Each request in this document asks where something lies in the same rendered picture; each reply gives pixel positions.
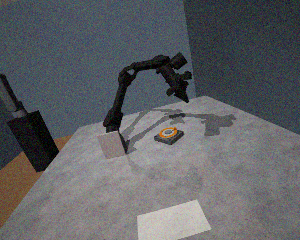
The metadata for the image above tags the orange round plate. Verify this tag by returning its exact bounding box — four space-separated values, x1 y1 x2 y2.
159 127 178 139

